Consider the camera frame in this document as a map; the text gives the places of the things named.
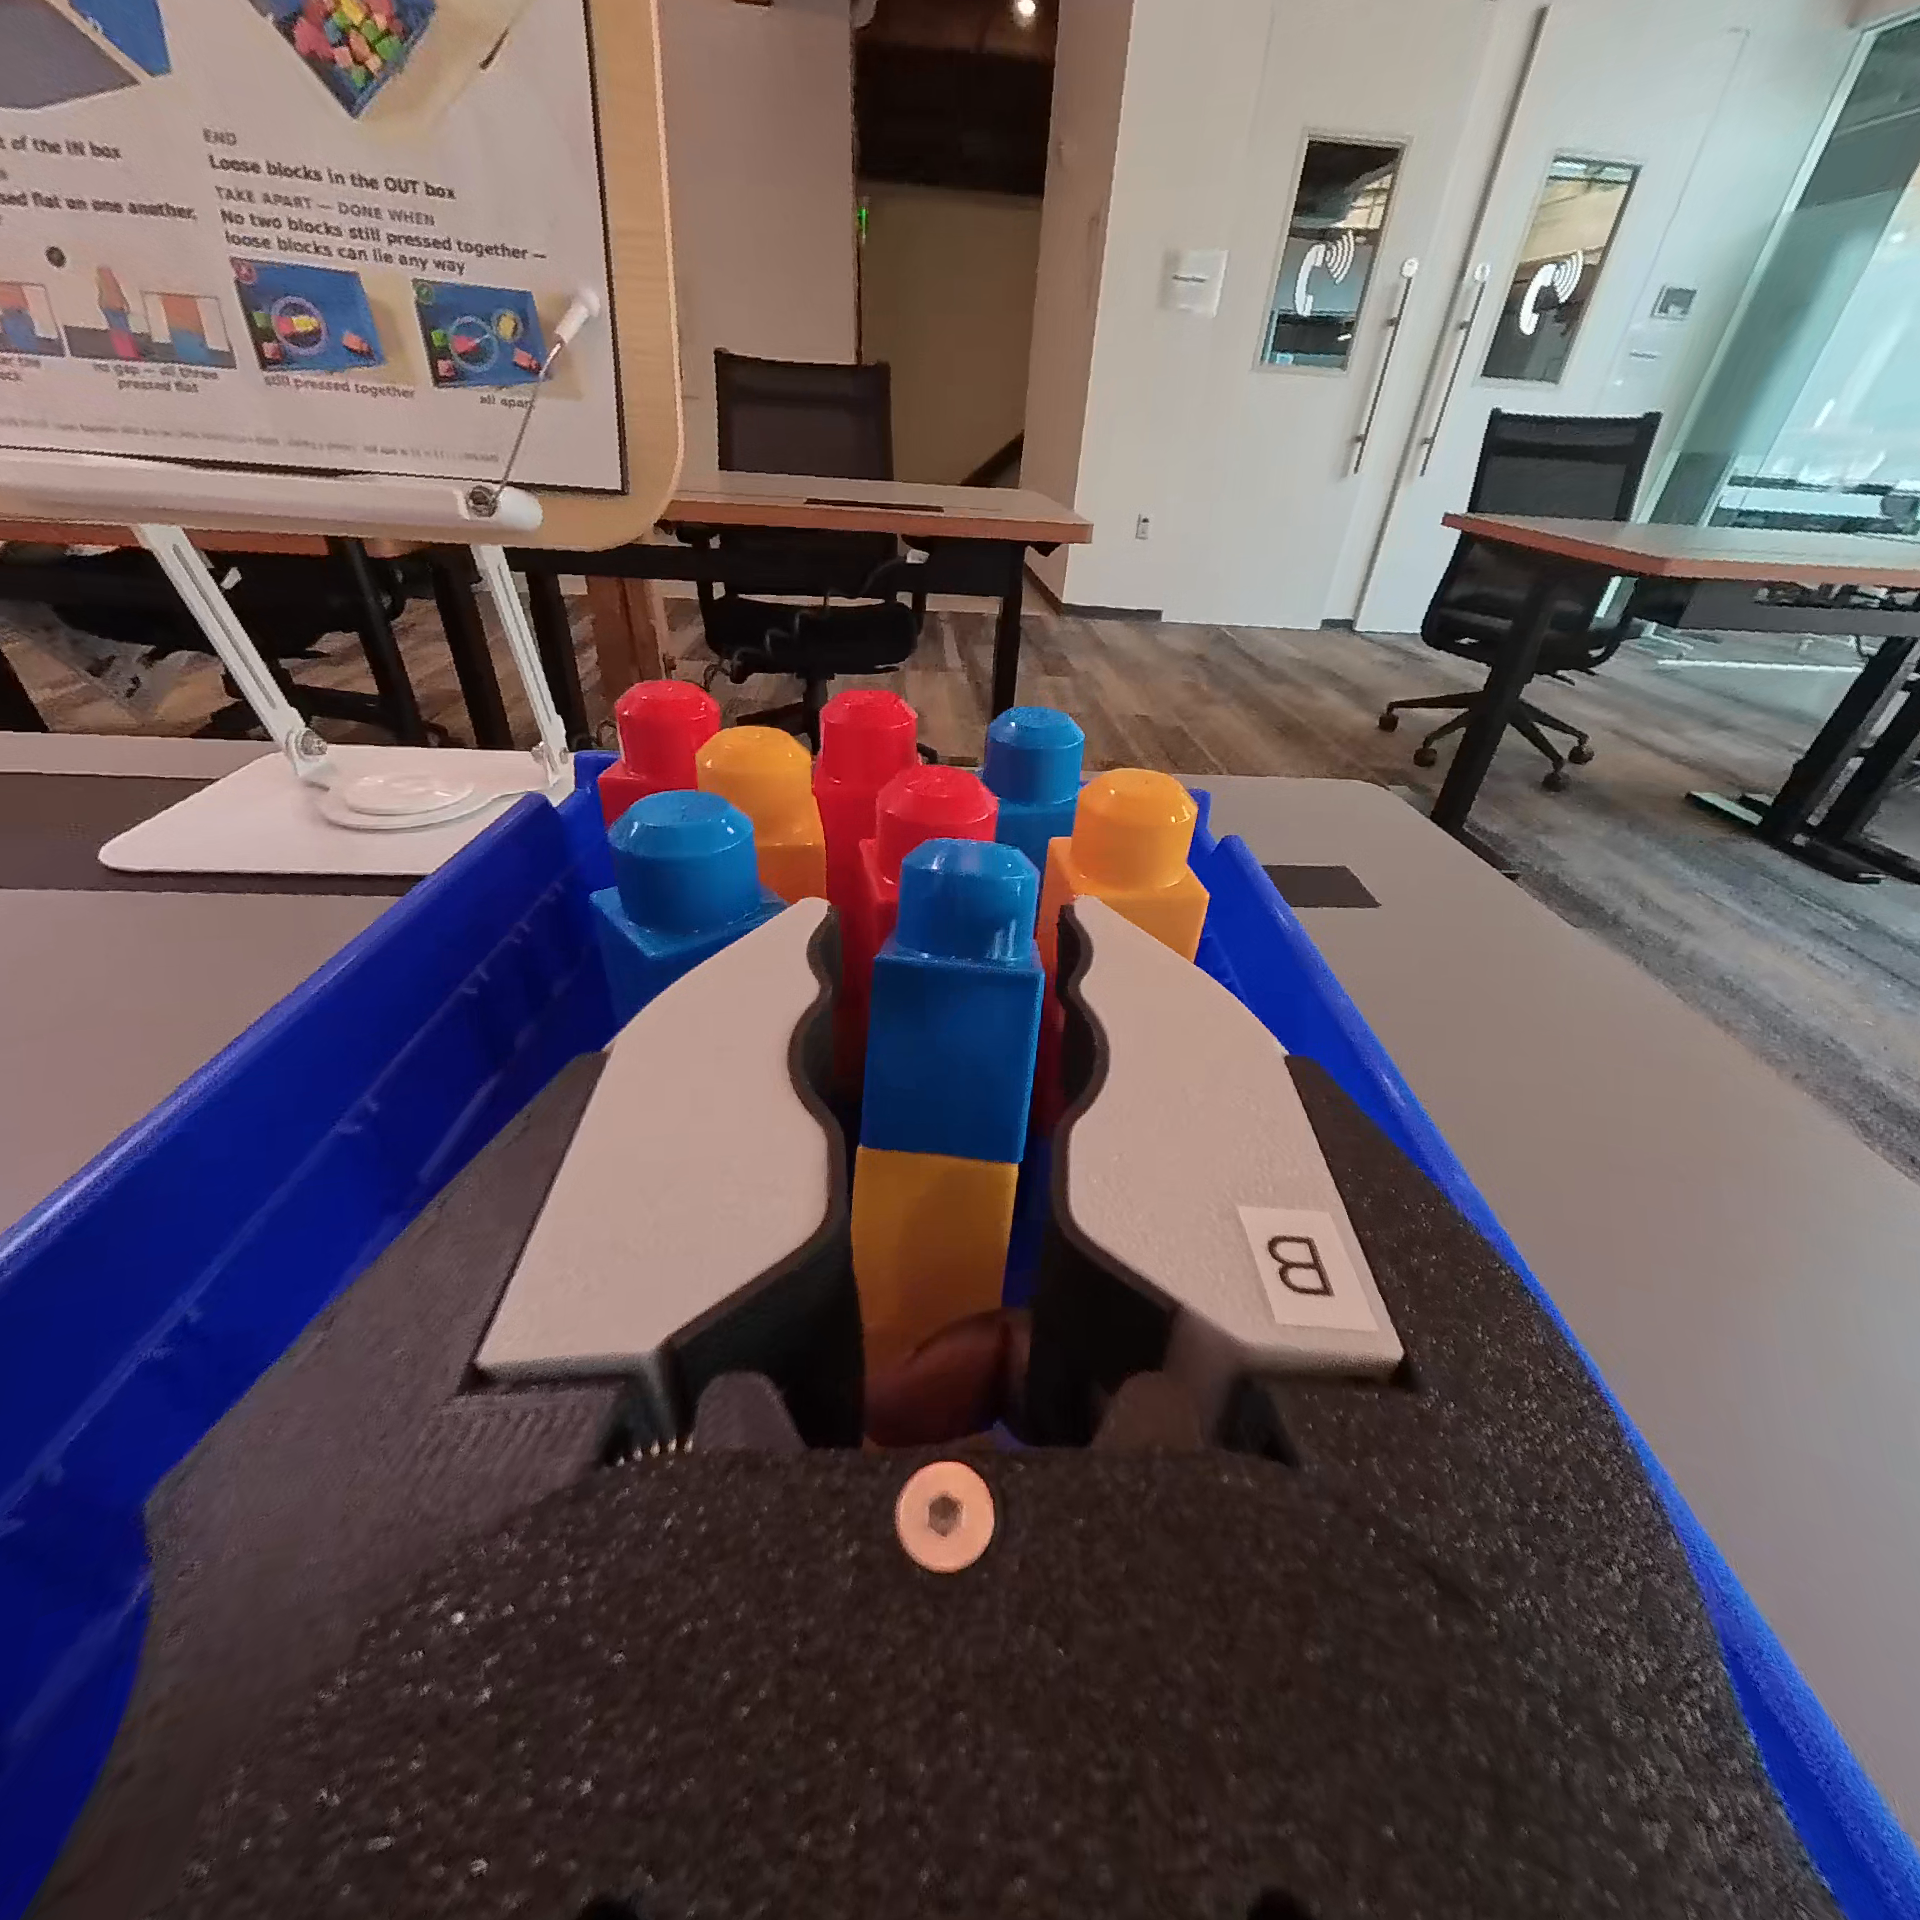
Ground printed instruction poster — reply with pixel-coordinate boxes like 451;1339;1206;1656
0;0;629;498

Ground orange toy block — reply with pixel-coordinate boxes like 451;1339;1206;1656
849;1148;1022;1360

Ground white door with glass pane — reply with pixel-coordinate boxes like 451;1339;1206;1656
1074;0;1418;629
1358;0;1748;632

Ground glass partition wall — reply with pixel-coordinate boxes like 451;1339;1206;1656
1649;15;1920;526

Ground blue toy block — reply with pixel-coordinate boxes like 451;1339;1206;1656
859;839;1047;1163

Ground wooden top desk black legs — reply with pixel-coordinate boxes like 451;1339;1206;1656
1431;511;1920;889
0;517;497;752
518;470;1099;752

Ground cluster of stacked block towers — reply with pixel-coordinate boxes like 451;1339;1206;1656
590;678;1210;1111

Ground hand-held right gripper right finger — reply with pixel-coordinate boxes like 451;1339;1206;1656
1023;894;1409;1445

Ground blue plastic bin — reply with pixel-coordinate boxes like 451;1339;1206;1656
0;749;1920;1920

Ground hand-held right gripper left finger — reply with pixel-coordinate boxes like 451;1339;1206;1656
474;896;868;1452

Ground red toy block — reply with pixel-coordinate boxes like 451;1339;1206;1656
868;1307;1038;1449

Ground black mesh office chair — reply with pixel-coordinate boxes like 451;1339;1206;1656
694;347;929;741
1379;408;1670;793

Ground light wooden backing board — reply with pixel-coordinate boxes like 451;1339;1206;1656
480;0;686;560

